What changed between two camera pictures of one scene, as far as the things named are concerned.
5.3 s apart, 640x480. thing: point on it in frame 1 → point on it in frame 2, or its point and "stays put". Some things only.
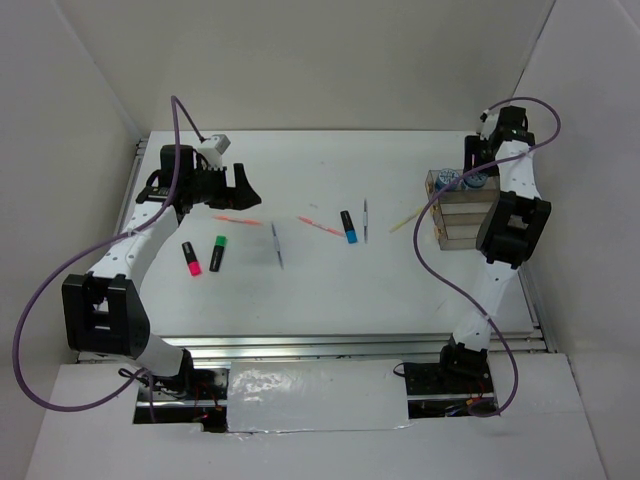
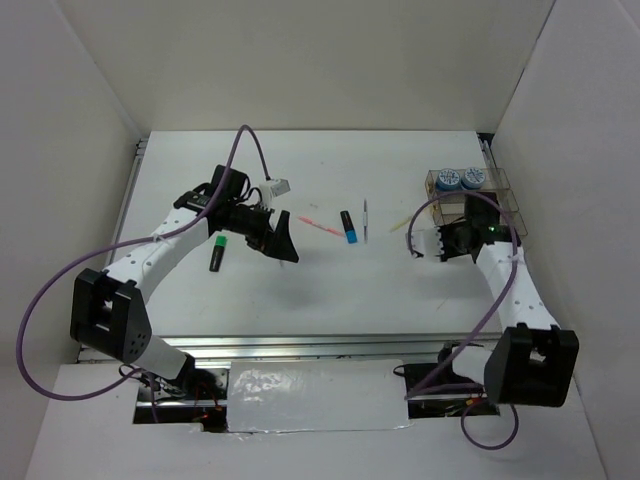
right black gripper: (472, 145) → (442, 231)
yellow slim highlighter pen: (406, 218) stays put
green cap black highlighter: (218, 251) stays put
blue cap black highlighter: (348, 225) stays put
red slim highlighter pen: (321, 226) stays put
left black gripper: (239, 197) → (277, 244)
